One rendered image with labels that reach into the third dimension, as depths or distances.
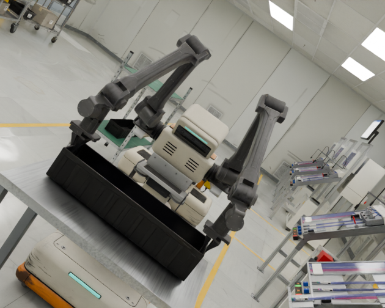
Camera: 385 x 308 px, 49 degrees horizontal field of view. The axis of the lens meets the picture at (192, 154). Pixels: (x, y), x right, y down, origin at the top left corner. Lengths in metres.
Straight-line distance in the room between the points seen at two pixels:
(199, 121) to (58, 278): 1.00
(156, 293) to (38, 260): 1.01
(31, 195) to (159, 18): 10.79
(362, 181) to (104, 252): 6.12
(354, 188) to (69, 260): 5.59
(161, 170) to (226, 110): 9.35
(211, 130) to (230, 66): 9.48
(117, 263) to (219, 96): 10.12
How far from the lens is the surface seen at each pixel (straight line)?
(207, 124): 1.84
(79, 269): 2.15
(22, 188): 1.33
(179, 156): 1.90
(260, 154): 1.44
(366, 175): 7.13
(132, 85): 1.44
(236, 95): 11.19
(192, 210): 2.21
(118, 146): 3.85
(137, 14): 12.15
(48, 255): 2.15
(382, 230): 3.91
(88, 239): 1.29
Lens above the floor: 1.41
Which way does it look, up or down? 11 degrees down
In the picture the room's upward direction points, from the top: 37 degrees clockwise
